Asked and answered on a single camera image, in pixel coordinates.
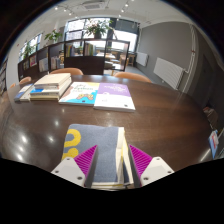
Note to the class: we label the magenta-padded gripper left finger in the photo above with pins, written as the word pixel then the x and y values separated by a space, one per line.
pixel 68 169

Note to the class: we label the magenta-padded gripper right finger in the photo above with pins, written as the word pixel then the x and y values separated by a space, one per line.
pixel 156 169

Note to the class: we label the grey towel with yellow print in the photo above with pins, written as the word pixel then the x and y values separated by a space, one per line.
pixel 106 143

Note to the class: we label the blue printed book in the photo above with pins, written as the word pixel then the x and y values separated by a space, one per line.
pixel 213 143

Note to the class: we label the colourful illustrated book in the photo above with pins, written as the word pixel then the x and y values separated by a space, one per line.
pixel 80 95

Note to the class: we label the yellowish book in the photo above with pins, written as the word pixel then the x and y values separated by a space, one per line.
pixel 43 97

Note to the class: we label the purple and white book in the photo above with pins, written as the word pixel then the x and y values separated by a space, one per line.
pixel 115 98

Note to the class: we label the plain white book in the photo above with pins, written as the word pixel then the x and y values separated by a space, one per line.
pixel 27 97

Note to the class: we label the blue cover book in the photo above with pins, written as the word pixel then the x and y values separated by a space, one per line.
pixel 21 93

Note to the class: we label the large beige book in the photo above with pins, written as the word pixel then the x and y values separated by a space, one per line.
pixel 51 80

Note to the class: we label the dark open shelf unit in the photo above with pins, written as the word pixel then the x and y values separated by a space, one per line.
pixel 86 65

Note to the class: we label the small green potted plant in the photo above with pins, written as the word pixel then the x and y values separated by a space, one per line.
pixel 53 35
pixel 27 50

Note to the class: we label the side window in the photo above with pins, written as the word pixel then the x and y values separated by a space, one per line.
pixel 33 41

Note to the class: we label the large green potted plant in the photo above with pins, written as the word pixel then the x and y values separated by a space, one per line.
pixel 97 28

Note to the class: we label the large back window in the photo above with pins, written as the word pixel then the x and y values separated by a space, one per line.
pixel 75 25

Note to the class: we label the ceiling air conditioner unit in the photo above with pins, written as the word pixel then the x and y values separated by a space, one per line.
pixel 93 5

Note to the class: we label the ceiling spot lights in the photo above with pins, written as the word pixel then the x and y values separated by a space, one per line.
pixel 127 4

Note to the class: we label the large white wall radiator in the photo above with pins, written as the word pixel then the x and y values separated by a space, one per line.
pixel 168 72

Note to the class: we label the small white wall radiator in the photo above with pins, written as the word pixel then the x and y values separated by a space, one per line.
pixel 142 59

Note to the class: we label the tall wall bookshelf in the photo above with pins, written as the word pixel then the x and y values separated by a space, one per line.
pixel 3 76

